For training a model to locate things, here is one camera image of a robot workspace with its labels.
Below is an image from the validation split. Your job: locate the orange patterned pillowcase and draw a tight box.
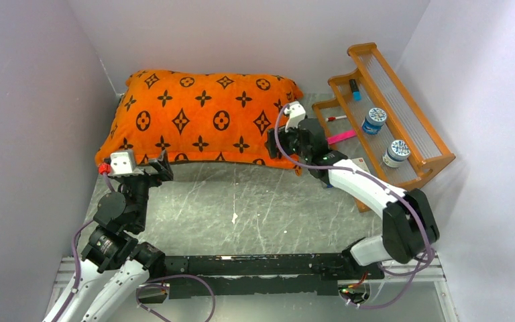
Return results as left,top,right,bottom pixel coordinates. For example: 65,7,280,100
95,70,303,169

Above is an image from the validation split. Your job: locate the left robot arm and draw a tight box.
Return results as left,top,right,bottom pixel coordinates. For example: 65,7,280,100
45,150,174,321

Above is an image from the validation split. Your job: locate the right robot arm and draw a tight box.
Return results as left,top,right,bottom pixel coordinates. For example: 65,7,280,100
266,118,440,278

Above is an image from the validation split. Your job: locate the pink flat strip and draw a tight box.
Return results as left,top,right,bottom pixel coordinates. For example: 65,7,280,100
327,129,357,145

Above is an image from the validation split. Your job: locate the red white marker pen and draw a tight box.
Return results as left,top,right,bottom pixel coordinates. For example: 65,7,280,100
325,115,347,122

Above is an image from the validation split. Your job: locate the small cardboard box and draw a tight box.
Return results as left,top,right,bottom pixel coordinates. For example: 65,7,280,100
356,158,370,173

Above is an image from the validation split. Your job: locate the blue black highlighter marker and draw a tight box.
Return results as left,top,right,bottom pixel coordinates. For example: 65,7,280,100
349,78,361,101

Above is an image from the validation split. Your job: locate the blue jar near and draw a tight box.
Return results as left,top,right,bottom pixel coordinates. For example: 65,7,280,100
361,107,388,135

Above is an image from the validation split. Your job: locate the blue jar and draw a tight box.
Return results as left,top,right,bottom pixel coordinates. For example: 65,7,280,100
382,140,411,168
361,107,388,135

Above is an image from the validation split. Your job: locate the wooden tiered shelf rack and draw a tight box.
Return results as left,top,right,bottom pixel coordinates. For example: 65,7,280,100
312,43,455,190

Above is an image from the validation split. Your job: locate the blue jar far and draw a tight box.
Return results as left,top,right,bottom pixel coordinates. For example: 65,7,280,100
382,140,411,168

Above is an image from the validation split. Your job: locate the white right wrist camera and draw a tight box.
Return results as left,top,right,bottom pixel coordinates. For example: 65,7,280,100
283,101,306,132

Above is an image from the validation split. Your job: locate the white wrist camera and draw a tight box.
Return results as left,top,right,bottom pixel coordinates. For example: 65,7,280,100
283,101,306,132
109,150,137,176

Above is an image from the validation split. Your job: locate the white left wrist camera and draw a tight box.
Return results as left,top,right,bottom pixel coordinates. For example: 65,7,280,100
109,150,137,176

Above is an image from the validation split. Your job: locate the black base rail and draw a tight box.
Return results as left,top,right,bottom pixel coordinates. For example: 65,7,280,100
150,253,384,299

